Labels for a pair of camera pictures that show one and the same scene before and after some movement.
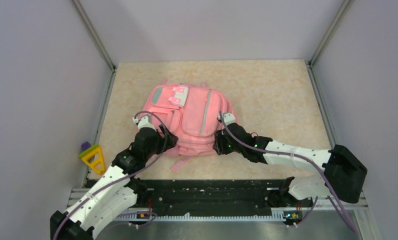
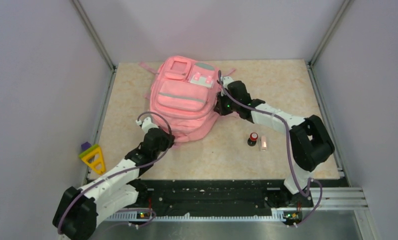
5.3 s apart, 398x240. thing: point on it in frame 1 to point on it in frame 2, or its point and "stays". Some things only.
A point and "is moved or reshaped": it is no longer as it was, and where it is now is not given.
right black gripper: x=219 y=145 to x=220 y=107
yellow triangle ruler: x=93 y=156 stays
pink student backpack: x=191 y=113 is moved or reshaped
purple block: x=85 y=145 stays
